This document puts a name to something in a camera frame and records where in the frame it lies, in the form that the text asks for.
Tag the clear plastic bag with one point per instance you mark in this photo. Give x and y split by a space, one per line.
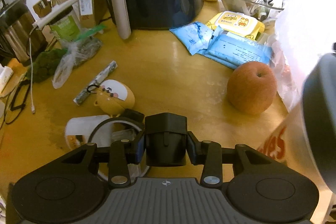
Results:
77 53

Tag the yellow wet wipes pack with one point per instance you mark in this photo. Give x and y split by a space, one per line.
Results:
237 23

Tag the white pill bottle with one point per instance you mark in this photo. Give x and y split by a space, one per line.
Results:
78 131

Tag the black plastic adapter block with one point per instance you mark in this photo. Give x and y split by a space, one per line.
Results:
165 140

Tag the light blue wipes pack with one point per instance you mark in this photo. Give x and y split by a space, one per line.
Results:
232 50

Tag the black eyeglasses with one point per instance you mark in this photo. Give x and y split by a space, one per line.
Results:
16 102

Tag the blue wet wipes pack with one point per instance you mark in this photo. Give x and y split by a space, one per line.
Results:
194 36

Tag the white tissue box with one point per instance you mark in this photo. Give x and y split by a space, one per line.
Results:
5 75

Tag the red apple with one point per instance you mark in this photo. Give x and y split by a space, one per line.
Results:
252 87

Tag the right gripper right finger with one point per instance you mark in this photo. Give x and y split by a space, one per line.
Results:
209 155

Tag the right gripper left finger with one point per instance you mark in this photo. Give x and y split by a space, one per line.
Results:
121 154

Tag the clear small plastic case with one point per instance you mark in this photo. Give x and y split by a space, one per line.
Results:
127 134

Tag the tan cartoon earbud case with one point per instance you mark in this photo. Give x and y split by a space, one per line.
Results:
113 97

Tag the stainless steel electric kettle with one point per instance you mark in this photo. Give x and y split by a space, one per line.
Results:
19 38

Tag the clear shaker bottle grey lid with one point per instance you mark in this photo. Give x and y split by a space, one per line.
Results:
305 139

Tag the silver foil stick packet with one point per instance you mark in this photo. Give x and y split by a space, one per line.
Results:
84 94

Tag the green label can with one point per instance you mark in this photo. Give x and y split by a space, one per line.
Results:
66 25

